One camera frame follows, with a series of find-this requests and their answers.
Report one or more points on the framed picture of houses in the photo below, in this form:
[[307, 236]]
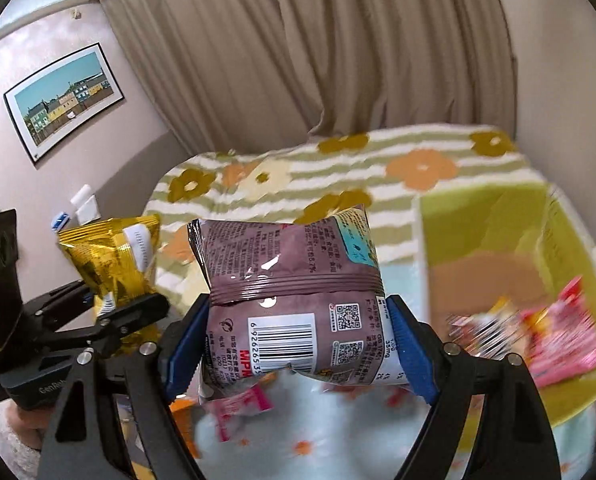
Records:
[[60, 100]]

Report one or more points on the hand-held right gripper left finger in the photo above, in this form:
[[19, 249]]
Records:
[[185, 342]]

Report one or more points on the white yellow snack packet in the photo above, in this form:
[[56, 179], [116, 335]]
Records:
[[487, 327]]

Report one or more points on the small pink white packet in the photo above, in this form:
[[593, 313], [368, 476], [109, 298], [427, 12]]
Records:
[[240, 407]]

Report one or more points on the pink snack packet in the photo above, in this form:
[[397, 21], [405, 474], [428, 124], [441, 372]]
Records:
[[570, 330]]

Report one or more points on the light blue daisy sheet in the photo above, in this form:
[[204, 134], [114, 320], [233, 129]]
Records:
[[328, 425]]

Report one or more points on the gold snack packet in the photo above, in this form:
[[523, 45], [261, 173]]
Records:
[[109, 260]]

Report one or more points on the beige curtain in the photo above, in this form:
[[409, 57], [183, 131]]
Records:
[[303, 45]]

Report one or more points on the orange packet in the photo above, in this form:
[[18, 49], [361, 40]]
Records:
[[183, 425]]

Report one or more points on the striped floral blanket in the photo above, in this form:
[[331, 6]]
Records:
[[328, 175]]

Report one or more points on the blue wall socket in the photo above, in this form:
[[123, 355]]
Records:
[[62, 223]]

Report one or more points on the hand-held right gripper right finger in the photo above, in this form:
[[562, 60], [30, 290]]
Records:
[[411, 352]]

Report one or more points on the brown snack packet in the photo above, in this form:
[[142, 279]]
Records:
[[278, 260]]

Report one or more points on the person's left forearm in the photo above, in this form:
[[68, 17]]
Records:
[[13, 440]]

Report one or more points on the green storage box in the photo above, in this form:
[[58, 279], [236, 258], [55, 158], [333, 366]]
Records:
[[477, 220]]

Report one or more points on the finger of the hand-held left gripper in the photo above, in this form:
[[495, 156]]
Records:
[[123, 317], [60, 302]]

